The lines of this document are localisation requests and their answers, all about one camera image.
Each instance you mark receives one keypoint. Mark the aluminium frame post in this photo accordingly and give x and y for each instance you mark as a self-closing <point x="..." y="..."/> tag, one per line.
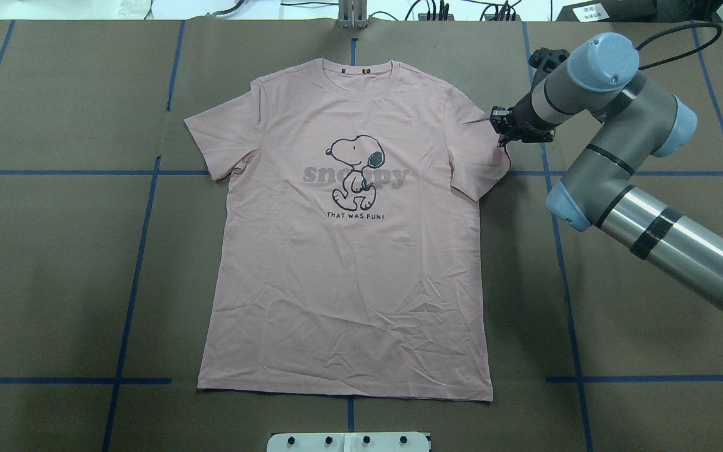
<point x="352" y="14"/>

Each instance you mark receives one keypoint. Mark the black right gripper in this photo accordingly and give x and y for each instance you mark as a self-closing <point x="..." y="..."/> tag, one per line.
<point x="523" y="117"/>

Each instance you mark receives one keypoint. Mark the pink Snoopy t-shirt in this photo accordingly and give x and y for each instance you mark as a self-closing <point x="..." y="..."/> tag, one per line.
<point x="350" y="263"/>

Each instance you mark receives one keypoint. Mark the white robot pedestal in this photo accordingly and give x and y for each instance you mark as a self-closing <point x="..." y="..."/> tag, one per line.
<point x="351" y="441"/>

